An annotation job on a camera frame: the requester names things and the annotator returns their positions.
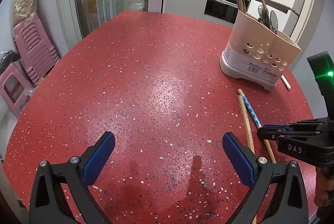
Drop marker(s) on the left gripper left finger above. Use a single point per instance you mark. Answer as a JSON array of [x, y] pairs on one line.
[[48, 203]]

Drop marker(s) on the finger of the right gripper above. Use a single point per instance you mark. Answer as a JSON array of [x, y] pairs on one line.
[[274, 129], [274, 135]]

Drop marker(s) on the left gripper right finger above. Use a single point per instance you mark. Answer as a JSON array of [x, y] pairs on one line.
[[289, 201]]

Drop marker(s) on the blue patterned chopstick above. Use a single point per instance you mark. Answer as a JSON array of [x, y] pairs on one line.
[[257, 124]]

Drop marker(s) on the plain wooden chopstick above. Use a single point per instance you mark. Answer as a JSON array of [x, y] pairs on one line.
[[265, 7]]

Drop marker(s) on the right hand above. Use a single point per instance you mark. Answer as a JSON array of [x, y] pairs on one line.
[[323, 186]]

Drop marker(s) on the beige plastic cutlery holder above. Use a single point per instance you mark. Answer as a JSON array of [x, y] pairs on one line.
[[256, 54]]

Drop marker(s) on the dark spoon in holder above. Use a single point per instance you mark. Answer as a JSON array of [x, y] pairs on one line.
[[274, 22], [263, 17]]

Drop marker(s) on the single pink stool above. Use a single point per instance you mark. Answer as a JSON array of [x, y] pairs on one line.
[[13, 87]]

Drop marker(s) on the stack of pink stools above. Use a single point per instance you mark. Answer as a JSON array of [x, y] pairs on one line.
[[37, 54]]

